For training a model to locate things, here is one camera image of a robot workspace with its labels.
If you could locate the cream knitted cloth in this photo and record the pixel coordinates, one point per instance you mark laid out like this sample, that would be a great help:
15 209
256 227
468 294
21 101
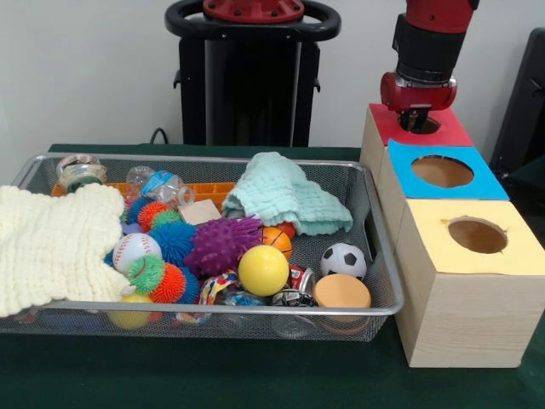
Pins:
51 247

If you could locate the small orange basketball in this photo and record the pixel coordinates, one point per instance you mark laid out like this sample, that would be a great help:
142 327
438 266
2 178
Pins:
277 241

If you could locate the black panel stand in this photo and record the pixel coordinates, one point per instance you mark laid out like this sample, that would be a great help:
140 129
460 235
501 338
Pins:
523 106

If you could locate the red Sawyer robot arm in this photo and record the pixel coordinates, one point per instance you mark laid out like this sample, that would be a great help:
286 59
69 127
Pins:
430 42

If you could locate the crumpled clear plastic bottle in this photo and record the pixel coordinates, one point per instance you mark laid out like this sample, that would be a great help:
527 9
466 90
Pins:
164 185

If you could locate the blue spiky ball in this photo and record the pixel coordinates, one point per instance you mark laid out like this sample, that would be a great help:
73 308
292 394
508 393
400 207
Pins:
172 240

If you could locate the mint green knitted cloth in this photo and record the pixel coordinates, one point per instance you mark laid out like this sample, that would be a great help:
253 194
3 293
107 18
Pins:
289 191

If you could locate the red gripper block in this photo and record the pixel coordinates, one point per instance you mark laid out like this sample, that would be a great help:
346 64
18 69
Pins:
419 98

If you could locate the small soccer ball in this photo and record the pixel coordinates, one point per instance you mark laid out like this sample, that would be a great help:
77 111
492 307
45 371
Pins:
342 260

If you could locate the shallow metal mesh bin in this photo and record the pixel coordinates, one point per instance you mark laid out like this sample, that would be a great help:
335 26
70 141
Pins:
315 247

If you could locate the wooden box with three holes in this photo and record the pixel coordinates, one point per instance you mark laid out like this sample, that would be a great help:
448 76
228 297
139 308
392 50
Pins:
468 324

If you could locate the dark green table cloth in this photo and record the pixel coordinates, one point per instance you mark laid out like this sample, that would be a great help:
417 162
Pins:
213 375
530 179

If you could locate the red robot base flange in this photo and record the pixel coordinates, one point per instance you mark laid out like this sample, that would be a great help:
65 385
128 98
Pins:
253 10

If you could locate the purple spiky ball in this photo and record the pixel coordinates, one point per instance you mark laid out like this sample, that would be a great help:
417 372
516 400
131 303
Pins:
217 247

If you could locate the small baseball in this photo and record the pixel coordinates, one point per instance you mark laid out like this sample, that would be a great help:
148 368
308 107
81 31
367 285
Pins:
136 251

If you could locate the smooth yellow ball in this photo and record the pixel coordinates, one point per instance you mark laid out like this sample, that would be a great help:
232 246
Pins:
264 270

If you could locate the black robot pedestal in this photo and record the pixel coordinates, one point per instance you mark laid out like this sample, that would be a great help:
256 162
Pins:
255 85

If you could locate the round container with orange lid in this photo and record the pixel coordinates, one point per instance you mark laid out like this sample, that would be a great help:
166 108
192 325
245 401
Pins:
342 292

